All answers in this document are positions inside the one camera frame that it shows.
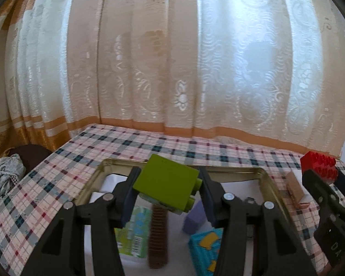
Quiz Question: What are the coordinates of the red building block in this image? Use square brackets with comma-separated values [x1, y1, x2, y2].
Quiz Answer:
[300, 151, 338, 184]

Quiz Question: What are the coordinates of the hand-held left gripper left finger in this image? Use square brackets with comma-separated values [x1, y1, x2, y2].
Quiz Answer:
[22, 166, 142, 276]

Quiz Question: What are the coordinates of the dark brown cushion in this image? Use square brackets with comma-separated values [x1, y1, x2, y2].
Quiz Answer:
[7, 145, 53, 173]

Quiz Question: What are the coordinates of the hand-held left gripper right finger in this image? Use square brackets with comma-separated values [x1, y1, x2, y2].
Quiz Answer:
[199, 167, 317, 276]

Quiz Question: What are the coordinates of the gold tin tray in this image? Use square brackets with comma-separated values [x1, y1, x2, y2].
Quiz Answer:
[75, 158, 291, 276]

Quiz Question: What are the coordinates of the teal building block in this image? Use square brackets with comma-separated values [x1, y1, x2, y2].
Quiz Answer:
[188, 227, 225, 276]

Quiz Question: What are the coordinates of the cream lace curtain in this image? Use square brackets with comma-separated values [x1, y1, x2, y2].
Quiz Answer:
[0, 0, 345, 157]

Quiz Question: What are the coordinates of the grey patterned cloth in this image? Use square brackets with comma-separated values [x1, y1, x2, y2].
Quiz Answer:
[0, 154, 26, 204]

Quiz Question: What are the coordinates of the brown comb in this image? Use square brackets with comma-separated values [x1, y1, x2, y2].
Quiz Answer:
[148, 204, 169, 268]

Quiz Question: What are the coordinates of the clear green-labelled plastic box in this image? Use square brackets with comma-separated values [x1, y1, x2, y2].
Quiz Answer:
[115, 205, 153, 258]

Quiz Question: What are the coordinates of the green building block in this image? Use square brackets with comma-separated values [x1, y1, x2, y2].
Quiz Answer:
[133, 154, 203, 216]

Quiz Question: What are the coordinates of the purple cube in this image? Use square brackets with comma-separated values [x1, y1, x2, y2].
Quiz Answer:
[182, 200, 209, 235]

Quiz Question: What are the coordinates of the small wooden block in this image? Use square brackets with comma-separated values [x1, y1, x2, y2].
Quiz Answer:
[286, 171, 309, 209]

